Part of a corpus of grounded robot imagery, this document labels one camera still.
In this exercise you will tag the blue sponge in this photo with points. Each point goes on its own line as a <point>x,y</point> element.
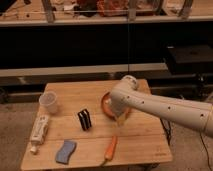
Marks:
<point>64,153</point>

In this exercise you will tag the orange bowl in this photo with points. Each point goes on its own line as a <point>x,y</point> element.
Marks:
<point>105,106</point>

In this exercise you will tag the white tube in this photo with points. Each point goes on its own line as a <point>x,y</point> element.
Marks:
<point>39,132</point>

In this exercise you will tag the black box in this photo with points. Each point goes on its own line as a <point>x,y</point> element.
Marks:
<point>190,59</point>

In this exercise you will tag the clear plastic cup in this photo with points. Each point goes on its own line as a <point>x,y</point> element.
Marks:
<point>48,100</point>

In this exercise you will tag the orange carrot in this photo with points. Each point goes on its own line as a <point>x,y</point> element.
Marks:
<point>109,153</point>

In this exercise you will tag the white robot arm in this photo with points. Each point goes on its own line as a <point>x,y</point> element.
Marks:
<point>194,115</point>

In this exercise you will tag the yellowish translucent gripper tip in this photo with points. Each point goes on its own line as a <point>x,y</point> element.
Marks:
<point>121,118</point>

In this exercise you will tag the black and white eraser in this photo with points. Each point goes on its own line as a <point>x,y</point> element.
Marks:
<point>85,121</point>

